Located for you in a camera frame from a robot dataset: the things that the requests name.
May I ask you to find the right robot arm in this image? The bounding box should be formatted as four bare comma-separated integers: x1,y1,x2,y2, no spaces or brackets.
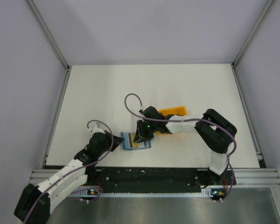
133,106,237,185

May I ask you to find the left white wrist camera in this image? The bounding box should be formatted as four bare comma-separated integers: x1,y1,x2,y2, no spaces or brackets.
88,123,104,134

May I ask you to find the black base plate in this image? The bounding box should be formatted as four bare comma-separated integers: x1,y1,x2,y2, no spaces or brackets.
84,167,236,193

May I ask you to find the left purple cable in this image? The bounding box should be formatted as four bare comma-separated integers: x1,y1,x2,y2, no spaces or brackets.
23,120,114,224

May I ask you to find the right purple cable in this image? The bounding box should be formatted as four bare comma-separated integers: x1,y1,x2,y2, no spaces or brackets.
124,93,237,203

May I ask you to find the blue leather card holder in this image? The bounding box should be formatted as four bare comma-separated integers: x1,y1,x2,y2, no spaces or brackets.
120,132,151,151

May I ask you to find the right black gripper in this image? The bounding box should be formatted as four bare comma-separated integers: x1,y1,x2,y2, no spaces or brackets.
134,120,158,143

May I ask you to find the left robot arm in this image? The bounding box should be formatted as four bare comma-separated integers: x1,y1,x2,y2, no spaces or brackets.
14,131,124,224

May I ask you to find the grey cable duct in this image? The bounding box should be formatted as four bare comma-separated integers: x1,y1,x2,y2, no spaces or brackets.
70,188,214,198

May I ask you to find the orange plastic card stand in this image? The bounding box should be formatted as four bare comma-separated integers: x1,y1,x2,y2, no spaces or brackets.
156,106,188,135

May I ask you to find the gold credit card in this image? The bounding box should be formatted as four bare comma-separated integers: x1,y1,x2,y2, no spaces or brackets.
127,133,140,150

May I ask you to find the purple cable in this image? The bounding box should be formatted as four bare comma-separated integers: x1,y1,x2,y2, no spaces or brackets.
23,120,114,224
124,93,237,203

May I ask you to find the aluminium frame rail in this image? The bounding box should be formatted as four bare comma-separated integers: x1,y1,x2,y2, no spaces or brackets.
28,168,280,188

